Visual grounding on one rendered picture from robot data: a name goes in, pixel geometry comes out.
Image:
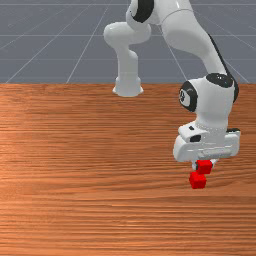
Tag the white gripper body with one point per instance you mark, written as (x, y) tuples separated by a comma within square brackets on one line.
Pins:
[(206, 146)]

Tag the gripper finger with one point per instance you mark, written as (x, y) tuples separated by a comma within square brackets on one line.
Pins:
[(213, 161), (194, 165)]

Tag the red cube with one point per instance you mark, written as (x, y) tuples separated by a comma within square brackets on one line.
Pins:
[(204, 166), (198, 181)]

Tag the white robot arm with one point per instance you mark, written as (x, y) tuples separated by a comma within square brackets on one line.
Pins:
[(128, 73)]

